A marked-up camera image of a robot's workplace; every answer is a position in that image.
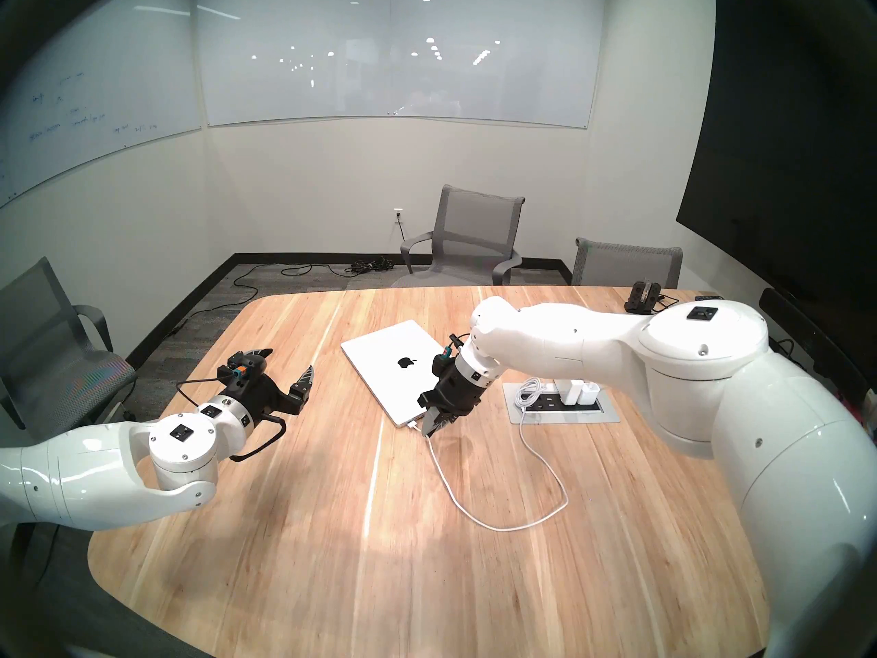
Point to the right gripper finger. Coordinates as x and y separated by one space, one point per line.
449 417
431 422

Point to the black video sound bar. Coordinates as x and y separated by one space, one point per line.
788 314

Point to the glass whiteboard with blue writing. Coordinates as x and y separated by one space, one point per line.
82 88

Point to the grey mesh office chair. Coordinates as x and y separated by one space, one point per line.
48 355
476 221
627 266

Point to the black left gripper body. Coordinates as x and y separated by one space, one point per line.
264 393

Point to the wide blank glass whiteboard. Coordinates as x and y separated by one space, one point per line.
404 60

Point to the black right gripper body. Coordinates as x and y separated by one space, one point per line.
452 389

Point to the silver closed MacBook laptop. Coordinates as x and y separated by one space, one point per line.
384 362

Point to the grey tabletop power outlet plate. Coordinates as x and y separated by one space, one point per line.
582 417

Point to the large black wall screen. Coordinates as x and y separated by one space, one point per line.
774 149

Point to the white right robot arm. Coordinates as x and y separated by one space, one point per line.
582 341

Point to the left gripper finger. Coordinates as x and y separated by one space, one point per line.
301 386
250 359

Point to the black controller charging dock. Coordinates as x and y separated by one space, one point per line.
643 299

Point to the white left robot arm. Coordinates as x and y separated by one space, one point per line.
103 471

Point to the white square power adapter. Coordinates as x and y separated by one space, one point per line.
572 391

